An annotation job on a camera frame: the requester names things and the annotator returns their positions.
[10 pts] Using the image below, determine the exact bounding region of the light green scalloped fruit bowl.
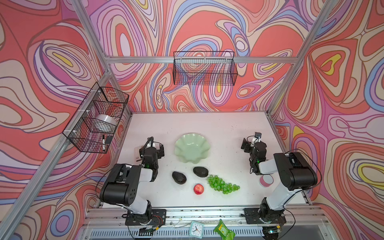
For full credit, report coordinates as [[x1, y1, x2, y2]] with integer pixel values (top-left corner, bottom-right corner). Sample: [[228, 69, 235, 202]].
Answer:
[[174, 133, 211, 164]]

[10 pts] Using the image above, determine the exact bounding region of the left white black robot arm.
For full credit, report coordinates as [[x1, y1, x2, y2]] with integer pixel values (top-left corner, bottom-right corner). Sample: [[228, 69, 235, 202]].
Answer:
[[99, 137, 165, 216]]

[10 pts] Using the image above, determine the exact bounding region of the green fake grape bunch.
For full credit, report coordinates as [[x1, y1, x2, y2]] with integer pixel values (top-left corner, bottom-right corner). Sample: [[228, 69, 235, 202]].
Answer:
[[207, 175, 241, 195]]

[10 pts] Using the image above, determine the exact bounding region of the black wire basket back wall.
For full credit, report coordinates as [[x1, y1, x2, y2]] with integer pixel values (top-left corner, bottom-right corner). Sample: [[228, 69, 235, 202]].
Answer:
[[173, 51, 238, 86]]

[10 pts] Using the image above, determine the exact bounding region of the black wire basket left wall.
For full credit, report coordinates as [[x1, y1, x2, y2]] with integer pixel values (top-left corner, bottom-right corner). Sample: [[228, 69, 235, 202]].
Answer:
[[63, 83, 129, 154]]

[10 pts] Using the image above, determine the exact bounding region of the red fake apple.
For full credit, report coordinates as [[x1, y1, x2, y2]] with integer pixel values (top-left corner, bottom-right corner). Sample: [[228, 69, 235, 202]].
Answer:
[[194, 184, 205, 195]]

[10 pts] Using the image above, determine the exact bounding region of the black marker in basket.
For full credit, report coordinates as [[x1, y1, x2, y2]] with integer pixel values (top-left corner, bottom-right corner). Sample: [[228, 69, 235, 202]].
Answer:
[[102, 135, 106, 152]]

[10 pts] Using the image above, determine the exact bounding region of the green snack packet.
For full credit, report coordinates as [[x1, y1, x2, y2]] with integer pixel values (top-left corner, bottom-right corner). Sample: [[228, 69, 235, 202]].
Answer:
[[214, 220, 236, 240]]

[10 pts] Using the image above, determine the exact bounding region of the black wire basket wall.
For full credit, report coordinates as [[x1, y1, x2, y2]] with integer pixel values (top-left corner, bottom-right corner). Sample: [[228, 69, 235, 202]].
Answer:
[[173, 51, 238, 86], [63, 83, 129, 154]]

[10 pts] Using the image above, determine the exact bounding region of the dark avocado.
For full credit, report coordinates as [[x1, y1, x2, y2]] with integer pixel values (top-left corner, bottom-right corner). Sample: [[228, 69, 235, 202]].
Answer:
[[193, 167, 209, 178], [172, 171, 187, 185]]

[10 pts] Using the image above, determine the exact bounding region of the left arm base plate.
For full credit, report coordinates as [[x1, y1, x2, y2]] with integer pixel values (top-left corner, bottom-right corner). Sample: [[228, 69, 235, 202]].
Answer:
[[124, 209, 167, 227]]

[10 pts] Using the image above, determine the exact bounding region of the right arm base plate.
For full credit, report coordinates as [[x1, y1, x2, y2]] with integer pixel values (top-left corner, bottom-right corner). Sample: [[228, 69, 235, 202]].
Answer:
[[241, 208, 287, 225]]

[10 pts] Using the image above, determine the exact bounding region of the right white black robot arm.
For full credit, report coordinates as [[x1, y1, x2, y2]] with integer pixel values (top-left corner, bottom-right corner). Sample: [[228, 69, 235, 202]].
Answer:
[[241, 138, 318, 218]]

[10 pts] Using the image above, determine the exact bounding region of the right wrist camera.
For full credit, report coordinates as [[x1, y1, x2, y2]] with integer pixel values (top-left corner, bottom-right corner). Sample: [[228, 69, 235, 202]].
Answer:
[[255, 132, 262, 140]]

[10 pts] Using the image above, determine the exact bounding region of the small teal clock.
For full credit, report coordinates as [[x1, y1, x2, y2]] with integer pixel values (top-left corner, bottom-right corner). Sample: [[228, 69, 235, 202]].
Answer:
[[189, 221, 204, 239]]

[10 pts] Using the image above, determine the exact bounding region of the pink tape roll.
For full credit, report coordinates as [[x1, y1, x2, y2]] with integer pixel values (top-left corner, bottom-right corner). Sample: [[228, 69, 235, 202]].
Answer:
[[260, 175, 274, 188]]

